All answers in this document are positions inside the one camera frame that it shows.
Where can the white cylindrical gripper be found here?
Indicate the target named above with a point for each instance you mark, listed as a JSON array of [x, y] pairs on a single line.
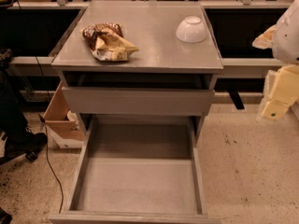
[[287, 37]]

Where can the grey drawer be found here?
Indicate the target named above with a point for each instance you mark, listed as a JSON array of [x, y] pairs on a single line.
[[117, 101], [137, 171]]

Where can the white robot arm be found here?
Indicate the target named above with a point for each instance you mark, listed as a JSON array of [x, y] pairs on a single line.
[[283, 39]]

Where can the grey drawer cabinet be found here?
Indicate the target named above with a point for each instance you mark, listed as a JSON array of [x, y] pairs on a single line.
[[162, 62]]

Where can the grey top drawer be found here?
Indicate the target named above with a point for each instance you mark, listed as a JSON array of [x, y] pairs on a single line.
[[117, 101]]

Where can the white upturned bowl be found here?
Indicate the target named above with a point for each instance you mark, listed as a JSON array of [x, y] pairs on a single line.
[[191, 30]]

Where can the crumpled brown chip bag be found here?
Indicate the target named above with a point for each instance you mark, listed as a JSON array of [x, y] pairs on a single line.
[[106, 42]]

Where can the black shoe and leg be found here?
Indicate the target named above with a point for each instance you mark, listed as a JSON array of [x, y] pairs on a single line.
[[20, 140]]

